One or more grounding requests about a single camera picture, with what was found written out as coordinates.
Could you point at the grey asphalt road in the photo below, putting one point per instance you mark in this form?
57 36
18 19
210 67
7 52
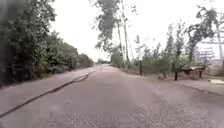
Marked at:
110 100

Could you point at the group of tall thin trees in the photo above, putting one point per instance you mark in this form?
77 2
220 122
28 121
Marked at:
111 23

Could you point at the bushes and young trees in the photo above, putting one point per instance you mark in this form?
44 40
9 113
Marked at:
163 58

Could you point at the low dark wooden barrier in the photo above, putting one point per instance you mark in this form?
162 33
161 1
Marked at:
188 69

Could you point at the row of green bushes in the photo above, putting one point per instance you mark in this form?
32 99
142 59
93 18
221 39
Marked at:
30 50

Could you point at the dirt and gravel verge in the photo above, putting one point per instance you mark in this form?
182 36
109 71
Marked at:
203 85

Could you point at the white signboard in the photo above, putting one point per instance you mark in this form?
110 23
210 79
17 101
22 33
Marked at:
208 51

